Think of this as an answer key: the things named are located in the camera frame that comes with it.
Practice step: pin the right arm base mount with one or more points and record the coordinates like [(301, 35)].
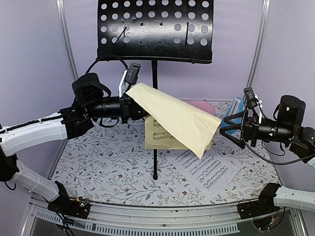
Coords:
[(264, 204)]

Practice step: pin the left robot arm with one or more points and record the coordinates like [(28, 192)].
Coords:
[(66, 124)]

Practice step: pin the floral table mat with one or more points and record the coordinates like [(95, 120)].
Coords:
[(111, 165)]

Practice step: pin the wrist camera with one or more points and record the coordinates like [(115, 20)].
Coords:
[(129, 78), (252, 101)]

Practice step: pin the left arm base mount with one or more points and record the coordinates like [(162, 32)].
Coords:
[(70, 206)]

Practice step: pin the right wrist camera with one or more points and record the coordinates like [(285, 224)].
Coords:
[(252, 101)]

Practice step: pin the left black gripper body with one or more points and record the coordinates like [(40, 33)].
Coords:
[(96, 109)]

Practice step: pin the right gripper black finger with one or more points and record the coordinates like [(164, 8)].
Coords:
[(228, 132), (233, 119)]

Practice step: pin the left aluminium frame post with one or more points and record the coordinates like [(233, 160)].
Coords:
[(66, 38)]

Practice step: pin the pink plate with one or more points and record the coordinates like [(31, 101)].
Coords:
[(203, 105)]

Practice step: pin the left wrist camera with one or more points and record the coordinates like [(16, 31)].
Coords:
[(129, 78)]

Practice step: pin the black music stand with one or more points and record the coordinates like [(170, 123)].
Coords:
[(155, 30)]

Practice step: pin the yellow sheet music page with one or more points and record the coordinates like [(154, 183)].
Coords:
[(191, 126)]

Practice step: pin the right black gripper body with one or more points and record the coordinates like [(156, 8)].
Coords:
[(284, 133)]

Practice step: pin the front aluminium rail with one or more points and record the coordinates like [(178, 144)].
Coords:
[(120, 220)]

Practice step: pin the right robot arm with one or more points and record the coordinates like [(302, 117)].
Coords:
[(292, 192)]

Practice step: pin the white sheet music page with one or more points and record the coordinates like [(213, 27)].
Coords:
[(210, 174)]

